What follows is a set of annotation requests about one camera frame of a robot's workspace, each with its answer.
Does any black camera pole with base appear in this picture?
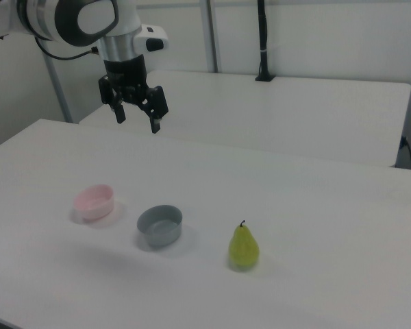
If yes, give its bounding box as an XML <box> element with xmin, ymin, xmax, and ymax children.
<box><xmin>254</xmin><ymin>0</ymin><xmax>277</xmax><ymax>82</ymax></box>

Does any white side table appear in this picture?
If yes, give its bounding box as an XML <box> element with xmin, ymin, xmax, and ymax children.
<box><xmin>78</xmin><ymin>70</ymin><xmax>411</xmax><ymax>168</ymax></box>

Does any grey plastic bowl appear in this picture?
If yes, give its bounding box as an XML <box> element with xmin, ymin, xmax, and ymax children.
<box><xmin>136</xmin><ymin>204</ymin><xmax>184</xmax><ymax>248</ymax></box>

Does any pink plastic bowl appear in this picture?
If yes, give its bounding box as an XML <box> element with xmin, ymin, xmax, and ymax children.
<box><xmin>73</xmin><ymin>184</ymin><xmax>116</xmax><ymax>221</ymax></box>

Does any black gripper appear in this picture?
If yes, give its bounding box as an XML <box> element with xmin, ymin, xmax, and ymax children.
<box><xmin>98</xmin><ymin>53</ymin><xmax>170</xmax><ymax>135</ymax></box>

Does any green pear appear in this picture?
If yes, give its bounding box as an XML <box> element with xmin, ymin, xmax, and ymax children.
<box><xmin>228</xmin><ymin>219</ymin><xmax>260</xmax><ymax>270</ymax></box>

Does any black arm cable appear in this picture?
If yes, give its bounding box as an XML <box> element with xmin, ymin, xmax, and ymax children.
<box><xmin>34</xmin><ymin>36</ymin><xmax>99</xmax><ymax>62</ymax></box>

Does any grey partition post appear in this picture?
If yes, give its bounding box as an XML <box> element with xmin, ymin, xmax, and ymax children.
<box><xmin>42</xmin><ymin>54</ymin><xmax>73</xmax><ymax>123</ymax></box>
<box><xmin>197</xmin><ymin>0</ymin><xmax>224</xmax><ymax>73</ymax></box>

